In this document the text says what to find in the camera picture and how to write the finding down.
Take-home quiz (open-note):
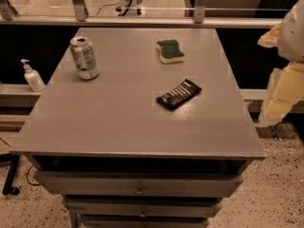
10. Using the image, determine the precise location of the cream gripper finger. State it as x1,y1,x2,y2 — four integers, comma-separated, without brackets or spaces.
257,24,281,48
258,62,304,124

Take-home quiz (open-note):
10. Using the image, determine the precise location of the black rxbar chocolate bar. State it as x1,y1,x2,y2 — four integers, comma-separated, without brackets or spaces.
156,79,201,110

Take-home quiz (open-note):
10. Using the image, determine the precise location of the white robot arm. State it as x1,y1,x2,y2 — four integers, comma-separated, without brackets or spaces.
257,0,304,125

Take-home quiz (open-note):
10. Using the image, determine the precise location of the green yellow sponge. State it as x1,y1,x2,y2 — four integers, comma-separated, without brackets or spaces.
156,40,184,65

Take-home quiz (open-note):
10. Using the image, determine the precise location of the green white soda can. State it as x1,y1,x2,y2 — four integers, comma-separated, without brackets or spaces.
69,36,99,80

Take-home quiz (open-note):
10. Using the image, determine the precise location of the grey drawer cabinet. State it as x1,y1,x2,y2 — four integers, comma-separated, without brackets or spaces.
9,27,267,228

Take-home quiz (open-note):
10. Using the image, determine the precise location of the bottom grey drawer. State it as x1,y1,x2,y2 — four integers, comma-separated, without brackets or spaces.
81,215,209,228

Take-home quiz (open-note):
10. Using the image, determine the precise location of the grey drawer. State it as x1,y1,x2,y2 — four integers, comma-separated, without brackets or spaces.
81,215,209,228
34,171,243,198
63,197,221,218

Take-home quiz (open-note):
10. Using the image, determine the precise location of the middle grey drawer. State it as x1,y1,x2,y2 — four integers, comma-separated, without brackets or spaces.
63,197,221,218

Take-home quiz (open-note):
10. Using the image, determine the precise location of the white pump soap bottle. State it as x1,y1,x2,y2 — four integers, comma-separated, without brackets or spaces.
21,59,45,92

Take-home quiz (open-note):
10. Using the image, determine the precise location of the top grey drawer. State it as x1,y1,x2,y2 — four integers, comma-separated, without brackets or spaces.
34,171,243,198

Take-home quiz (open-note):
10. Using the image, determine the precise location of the metal window railing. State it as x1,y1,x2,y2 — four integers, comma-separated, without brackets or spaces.
0,0,281,29

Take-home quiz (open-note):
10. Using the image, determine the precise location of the black stand leg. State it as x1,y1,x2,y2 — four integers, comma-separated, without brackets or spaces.
0,153,20,196

